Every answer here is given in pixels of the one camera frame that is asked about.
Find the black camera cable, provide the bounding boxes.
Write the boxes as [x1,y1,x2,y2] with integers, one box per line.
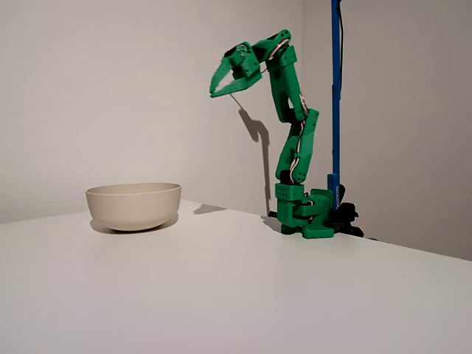
[338,0,346,88]

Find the blue camera pole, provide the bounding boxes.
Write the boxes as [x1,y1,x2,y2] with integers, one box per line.
[327,0,344,214]

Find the white round bowl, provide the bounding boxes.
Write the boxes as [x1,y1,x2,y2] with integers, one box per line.
[85,182,183,233]

